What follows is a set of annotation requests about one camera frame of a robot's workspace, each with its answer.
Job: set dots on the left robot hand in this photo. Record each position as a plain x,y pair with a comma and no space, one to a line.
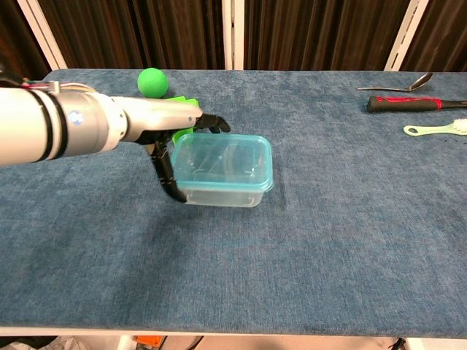
157,114

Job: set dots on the clear container blue rim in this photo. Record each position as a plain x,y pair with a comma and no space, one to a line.
222,198

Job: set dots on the orange plastic block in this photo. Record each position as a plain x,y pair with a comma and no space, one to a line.
147,342

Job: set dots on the green building block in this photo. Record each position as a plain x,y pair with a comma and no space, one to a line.
182,99

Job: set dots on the green ball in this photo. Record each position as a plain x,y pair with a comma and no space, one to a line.
151,82

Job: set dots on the dark pleated curtain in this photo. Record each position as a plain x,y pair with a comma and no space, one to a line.
164,33

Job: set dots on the blue table cloth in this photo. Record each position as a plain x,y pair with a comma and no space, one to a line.
255,255

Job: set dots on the red and black hammer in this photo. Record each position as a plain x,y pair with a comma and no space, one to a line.
401,104

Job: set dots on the metal spoon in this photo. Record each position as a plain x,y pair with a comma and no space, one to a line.
419,82

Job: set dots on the light green brush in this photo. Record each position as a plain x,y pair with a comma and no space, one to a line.
434,129

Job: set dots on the upright white frame post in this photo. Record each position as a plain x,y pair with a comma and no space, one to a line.
232,33

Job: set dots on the slanted white frame post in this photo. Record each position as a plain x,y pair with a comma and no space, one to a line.
44,33
403,40

